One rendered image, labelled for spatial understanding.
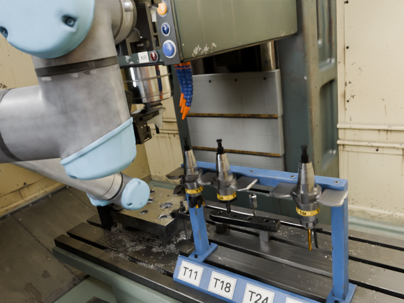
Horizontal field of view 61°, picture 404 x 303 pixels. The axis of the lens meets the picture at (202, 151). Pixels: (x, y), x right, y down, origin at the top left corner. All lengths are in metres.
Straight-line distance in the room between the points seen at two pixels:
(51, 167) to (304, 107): 0.95
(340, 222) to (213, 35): 0.52
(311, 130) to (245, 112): 0.27
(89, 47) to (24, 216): 1.74
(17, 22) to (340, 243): 0.78
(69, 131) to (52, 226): 1.63
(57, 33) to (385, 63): 1.46
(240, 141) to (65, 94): 1.22
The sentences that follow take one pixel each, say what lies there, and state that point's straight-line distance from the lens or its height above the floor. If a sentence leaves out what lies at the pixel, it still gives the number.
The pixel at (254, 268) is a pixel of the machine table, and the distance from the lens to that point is 1.10.
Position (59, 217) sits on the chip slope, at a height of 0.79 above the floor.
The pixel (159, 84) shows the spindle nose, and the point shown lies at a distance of 1.05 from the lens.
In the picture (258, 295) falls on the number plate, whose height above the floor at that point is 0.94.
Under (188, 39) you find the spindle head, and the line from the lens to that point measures 0.76.
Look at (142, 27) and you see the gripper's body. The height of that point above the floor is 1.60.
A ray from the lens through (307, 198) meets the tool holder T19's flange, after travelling 0.79.
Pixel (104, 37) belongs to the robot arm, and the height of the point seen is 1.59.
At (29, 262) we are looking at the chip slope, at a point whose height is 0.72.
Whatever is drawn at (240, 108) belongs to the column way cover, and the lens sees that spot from 1.44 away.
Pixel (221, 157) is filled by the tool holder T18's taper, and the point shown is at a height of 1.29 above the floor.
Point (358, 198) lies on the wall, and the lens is 1.86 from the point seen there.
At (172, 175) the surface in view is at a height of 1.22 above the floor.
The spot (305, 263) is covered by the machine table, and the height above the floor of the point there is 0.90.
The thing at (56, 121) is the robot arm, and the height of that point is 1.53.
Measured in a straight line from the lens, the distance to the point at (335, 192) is 0.81.
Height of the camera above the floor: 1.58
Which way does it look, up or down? 19 degrees down
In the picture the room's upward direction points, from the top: 9 degrees counter-clockwise
